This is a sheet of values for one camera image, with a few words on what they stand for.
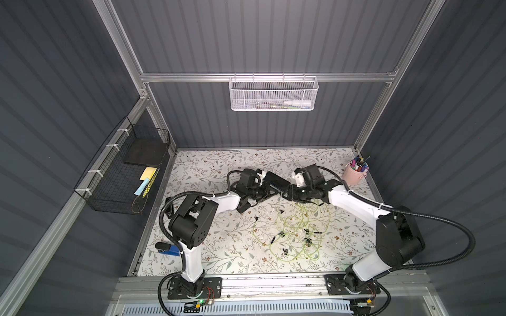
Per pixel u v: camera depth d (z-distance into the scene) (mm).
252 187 788
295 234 868
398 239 448
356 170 962
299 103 889
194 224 505
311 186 690
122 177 731
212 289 722
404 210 465
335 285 736
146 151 812
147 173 757
